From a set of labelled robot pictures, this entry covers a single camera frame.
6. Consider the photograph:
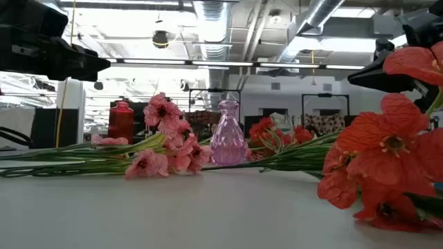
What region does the red ribbed glass vase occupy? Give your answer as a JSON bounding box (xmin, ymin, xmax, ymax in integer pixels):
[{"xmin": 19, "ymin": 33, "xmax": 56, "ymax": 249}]
[{"xmin": 107, "ymin": 100, "xmax": 135, "ymax": 145}]

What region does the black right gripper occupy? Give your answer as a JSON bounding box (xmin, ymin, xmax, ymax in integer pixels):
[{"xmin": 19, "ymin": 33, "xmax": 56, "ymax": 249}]
[{"xmin": 347, "ymin": 0, "xmax": 443, "ymax": 113}]

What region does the mandala patterned tapestry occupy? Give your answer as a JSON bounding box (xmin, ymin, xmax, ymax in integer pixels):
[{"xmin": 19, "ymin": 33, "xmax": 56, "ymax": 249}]
[{"xmin": 185, "ymin": 110, "xmax": 217, "ymax": 139}]

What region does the black dome ceiling fixture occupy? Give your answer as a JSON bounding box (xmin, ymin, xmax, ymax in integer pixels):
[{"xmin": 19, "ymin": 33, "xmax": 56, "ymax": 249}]
[{"xmin": 152, "ymin": 30, "xmax": 170, "ymax": 49}]

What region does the long ceiling light rail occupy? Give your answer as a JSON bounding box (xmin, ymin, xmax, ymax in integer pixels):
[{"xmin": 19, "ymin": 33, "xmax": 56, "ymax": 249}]
[{"xmin": 105, "ymin": 57, "xmax": 366, "ymax": 71}]

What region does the white hanging sheet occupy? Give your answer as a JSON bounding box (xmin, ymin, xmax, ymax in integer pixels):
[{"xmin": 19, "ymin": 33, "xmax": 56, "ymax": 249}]
[{"xmin": 0, "ymin": 107, "xmax": 35, "ymax": 149}]

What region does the yellow hanging power cable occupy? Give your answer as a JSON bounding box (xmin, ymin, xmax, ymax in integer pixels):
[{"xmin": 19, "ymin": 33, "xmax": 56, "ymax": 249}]
[{"xmin": 55, "ymin": 0, "xmax": 77, "ymax": 149}]

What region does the purple glass vase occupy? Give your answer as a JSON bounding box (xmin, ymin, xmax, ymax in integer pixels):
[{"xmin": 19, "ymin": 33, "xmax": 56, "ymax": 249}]
[{"xmin": 210, "ymin": 100, "xmax": 248, "ymax": 166}]

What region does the silver spiral ventilation duct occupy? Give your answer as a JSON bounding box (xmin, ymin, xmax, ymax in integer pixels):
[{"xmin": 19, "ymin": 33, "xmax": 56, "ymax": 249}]
[
  {"xmin": 195, "ymin": 0, "xmax": 232, "ymax": 62},
  {"xmin": 275, "ymin": 0, "xmax": 347, "ymax": 65}
]

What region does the floral patterned cloth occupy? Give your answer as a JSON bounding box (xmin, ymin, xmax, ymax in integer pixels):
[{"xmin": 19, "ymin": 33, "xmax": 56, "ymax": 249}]
[{"xmin": 304, "ymin": 113, "xmax": 346, "ymax": 136}]

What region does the red artificial flower bunch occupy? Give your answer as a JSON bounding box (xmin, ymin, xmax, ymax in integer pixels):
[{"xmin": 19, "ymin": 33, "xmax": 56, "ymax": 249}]
[
  {"xmin": 316, "ymin": 41, "xmax": 443, "ymax": 233},
  {"xmin": 247, "ymin": 116, "xmax": 316, "ymax": 162}
]

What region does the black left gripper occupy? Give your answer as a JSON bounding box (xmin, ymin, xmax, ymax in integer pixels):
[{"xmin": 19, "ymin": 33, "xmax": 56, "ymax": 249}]
[{"xmin": 0, "ymin": 0, "xmax": 111, "ymax": 82}]

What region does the black curved cable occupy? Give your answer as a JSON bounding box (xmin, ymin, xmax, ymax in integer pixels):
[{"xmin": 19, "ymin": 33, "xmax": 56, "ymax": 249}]
[{"xmin": 0, "ymin": 126, "xmax": 33, "ymax": 147}]

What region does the black partition panel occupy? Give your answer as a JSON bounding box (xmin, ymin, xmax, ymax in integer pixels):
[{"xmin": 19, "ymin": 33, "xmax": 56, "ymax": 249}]
[{"xmin": 29, "ymin": 108, "xmax": 80, "ymax": 149}]

